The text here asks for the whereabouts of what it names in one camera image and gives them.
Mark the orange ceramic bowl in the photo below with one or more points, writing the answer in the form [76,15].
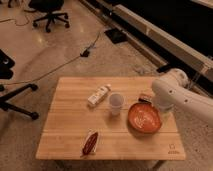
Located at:
[144,118]

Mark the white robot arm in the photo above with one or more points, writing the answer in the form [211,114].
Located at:
[170,90]

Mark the translucent plastic cup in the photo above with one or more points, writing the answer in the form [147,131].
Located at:
[116,102]

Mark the wooden table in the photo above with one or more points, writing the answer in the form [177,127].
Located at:
[70,120]

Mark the orange small box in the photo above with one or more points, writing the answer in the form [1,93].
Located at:
[145,98]

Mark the black floor plate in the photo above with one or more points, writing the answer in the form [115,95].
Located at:
[116,36]

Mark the red snack packet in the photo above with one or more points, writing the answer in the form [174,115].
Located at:
[90,143]

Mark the black office chair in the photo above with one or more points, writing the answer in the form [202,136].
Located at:
[52,10]

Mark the black chair base left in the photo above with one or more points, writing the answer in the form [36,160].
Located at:
[6,63]

